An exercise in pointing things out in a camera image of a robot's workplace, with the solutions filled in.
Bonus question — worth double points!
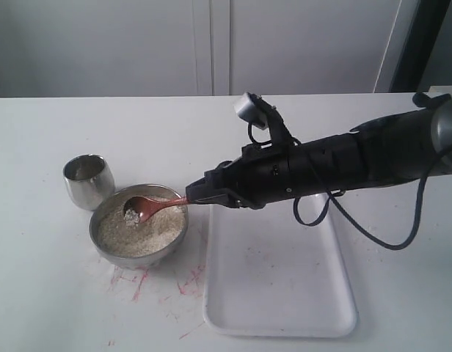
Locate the beige side table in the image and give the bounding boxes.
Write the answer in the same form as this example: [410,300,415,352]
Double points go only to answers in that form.
[429,85,452,109]

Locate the black cable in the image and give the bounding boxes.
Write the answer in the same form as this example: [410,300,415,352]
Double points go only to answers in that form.
[247,120,452,251]

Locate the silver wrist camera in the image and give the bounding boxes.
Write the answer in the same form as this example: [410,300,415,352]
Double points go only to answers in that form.
[233,92,269,130]

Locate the brown wooden spoon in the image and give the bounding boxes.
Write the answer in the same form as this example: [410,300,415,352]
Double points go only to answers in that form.
[123,196,189,226]

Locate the white plastic tray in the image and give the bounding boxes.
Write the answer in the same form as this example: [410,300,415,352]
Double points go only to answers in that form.
[203,202,357,338]

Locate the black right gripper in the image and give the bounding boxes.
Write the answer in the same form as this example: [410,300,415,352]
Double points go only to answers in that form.
[185,141,303,209]

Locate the stainless steel cup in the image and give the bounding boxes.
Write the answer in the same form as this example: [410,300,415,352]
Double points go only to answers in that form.
[62,154,115,211]

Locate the white cabinet doors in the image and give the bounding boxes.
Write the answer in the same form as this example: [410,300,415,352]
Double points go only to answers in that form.
[0,1,418,98]

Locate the dark vertical post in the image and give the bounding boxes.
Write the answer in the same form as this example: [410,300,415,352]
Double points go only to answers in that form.
[389,0,451,93]

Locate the steel bowl of rice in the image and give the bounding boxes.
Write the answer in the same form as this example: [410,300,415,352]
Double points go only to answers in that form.
[89,184,189,270]

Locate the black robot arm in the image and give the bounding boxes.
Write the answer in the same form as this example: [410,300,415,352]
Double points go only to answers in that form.
[186,93,452,209]

